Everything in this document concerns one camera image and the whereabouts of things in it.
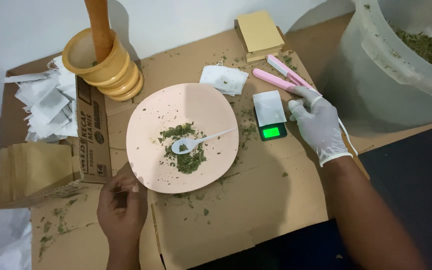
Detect small stack of white tea bags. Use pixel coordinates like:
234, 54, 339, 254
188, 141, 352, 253
199, 62, 249, 97

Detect dried green leaves in bulk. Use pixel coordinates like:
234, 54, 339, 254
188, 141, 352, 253
388, 22, 432, 77

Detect pink handheld heat sealer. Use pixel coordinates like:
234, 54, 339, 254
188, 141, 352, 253
252, 54, 322, 96

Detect white plastic spoon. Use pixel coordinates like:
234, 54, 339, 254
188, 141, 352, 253
171, 127, 238, 155

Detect flattened brown cardboard sheet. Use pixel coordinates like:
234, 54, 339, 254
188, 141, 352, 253
0, 11, 432, 270

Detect pile of crushed green leaves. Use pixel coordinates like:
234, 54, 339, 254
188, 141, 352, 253
158, 122, 208, 175

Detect heap of filled tea bags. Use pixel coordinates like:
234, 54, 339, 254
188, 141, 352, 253
2, 56, 79, 143

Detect small black digital scale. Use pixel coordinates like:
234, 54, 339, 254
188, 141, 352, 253
253, 107, 288, 142

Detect row of brown paper pouches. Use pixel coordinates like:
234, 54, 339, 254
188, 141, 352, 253
0, 142, 75, 205

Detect single white tea bag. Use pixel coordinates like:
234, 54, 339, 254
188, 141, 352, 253
253, 90, 287, 127

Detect open printed cardboard box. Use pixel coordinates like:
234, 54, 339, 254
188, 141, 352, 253
0, 56, 112, 210

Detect yellow wooden mortar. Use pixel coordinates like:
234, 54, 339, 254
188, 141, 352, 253
61, 27, 144, 102

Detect person's right hand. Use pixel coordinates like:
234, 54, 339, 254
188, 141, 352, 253
288, 86, 353, 167

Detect scattered green leaf crumbs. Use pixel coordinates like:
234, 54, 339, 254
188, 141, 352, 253
38, 49, 299, 259

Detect white sealer cable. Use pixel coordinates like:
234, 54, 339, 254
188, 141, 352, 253
310, 90, 359, 156

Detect pink round plate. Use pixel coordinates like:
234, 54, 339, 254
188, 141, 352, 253
126, 83, 240, 194

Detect stack of brown paper envelopes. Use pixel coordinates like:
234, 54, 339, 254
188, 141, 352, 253
234, 10, 285, 63

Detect large translucent plastic tub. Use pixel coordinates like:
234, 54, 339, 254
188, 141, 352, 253
315, 0, 432, 132

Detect person's left hand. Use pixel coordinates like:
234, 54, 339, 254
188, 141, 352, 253
97, 174, 149, 243

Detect brown wooden pestle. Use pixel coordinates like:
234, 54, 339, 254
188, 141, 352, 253
84, 0, 116, 64

